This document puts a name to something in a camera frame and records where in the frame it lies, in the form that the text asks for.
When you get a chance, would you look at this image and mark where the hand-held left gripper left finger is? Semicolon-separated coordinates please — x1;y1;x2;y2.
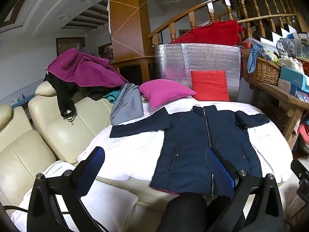
26;146;107;232

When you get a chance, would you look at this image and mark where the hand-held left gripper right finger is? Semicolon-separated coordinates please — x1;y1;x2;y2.
205;146;286;232

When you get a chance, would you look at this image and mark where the navy quilted jacket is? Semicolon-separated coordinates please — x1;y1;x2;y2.
110;105;270;197

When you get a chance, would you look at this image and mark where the pile of folded cloths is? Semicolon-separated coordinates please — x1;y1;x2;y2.
297;119;309;155

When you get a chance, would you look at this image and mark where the white blanket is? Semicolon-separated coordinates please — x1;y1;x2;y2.
77;95;294;184

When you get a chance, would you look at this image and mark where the white cloth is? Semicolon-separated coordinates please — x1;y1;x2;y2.
11;161;139;232

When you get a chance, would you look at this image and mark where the cream leather sofa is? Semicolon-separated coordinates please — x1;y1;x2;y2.
0;81;169;223

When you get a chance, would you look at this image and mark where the grey garment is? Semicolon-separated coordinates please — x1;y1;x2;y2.
110;83;144;126

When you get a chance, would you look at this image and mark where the teal garment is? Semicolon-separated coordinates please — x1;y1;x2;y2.
101;90;121;104

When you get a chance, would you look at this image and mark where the wooden side table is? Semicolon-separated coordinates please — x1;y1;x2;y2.
243;75;309;150

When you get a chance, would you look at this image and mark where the red pillow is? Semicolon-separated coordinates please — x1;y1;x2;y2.
191;71;230;101

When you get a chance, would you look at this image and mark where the white cardboard box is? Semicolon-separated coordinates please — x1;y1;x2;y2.
278;78;309;102

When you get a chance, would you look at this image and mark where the purple fleece garment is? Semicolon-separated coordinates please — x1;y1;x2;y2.
47;48;129;87

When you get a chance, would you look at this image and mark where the light blue cardboard box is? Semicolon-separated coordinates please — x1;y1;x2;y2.
280;66;309;90

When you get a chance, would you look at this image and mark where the magenta pillow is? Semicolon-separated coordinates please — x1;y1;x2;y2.
139;79;197;108

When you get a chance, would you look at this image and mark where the wicker basket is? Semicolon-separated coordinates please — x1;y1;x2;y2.
241;54;282;86

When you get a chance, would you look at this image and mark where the cream bag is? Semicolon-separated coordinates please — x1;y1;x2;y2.
279;57;305;74

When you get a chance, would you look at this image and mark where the silver foil insulation board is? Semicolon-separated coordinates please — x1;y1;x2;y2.
154;43;242;102

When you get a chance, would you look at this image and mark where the blue cloth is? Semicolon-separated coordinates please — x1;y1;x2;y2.
247;45;272;73

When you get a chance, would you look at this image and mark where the dark wooden door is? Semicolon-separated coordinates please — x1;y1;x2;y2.
56;37;85;56

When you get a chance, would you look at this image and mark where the yellow-green item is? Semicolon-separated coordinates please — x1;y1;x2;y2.
264;48;280;62

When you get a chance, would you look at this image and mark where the grey plastic bag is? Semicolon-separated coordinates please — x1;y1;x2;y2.
276;38;296;58

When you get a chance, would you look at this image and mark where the clear plastic storage box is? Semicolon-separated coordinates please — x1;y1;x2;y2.
293;32;309;60

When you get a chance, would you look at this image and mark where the wooden pillar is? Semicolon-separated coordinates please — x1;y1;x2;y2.
109;0;155;85

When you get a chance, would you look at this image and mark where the red blanket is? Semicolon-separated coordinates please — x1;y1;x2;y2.
170;20;244;46

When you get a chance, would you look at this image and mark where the wooden stair railing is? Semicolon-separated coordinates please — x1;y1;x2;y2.
148;0;309;46

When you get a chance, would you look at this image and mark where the black garment with straps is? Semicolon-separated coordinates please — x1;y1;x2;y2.
43;74;78;121

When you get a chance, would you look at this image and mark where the black cable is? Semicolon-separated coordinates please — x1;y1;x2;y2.
2;205;29;213

